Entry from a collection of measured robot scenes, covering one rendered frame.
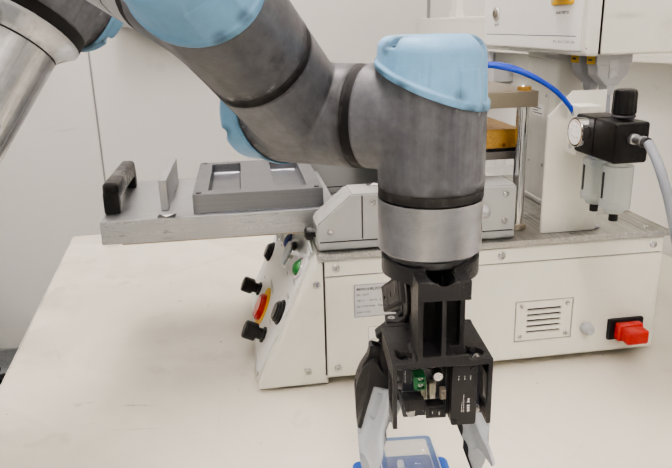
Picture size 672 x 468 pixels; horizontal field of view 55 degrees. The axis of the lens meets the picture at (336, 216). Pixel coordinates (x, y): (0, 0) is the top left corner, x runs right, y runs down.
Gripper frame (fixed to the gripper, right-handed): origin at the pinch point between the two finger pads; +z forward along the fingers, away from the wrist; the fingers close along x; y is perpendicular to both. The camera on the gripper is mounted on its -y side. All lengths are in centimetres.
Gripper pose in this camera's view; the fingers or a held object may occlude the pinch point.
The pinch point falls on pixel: (421, 462)
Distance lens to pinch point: 59.6
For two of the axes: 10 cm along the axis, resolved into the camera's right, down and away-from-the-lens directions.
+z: 0.3, 9.6, 2.9
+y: 0.7, 2.9, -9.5
